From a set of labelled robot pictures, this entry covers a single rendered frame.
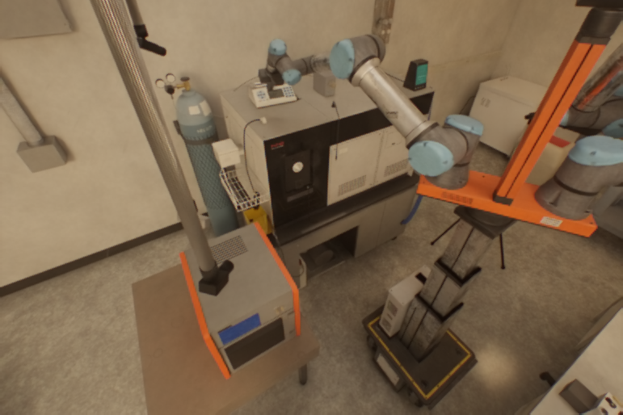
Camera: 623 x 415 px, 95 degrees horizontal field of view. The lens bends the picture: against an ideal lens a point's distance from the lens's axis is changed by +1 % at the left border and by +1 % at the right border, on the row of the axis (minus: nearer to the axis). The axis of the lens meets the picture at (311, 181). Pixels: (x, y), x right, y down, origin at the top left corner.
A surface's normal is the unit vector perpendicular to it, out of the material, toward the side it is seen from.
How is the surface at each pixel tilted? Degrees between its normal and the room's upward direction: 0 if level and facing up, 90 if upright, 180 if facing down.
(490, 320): 0
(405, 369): 0
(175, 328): 0
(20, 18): 90
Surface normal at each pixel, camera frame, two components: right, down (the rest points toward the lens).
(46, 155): 0.51, 0.55
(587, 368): 0.00, -0.77
